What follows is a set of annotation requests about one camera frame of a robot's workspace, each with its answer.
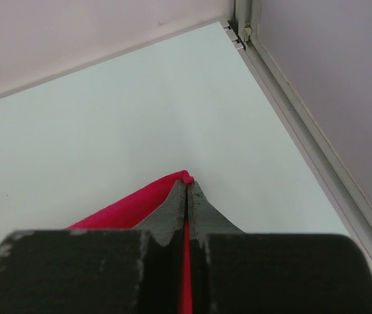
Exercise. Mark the red t shirt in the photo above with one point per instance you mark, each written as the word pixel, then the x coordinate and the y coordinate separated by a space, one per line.
pixel 134 208

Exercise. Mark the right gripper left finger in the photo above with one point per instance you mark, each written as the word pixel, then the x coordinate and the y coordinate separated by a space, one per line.
pixel 134 270

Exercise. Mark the aluminium rail frame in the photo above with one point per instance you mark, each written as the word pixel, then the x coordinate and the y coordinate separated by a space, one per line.
pixel 352 205

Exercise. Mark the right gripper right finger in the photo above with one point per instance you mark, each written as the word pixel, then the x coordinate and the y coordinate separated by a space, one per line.
pixel 236 272

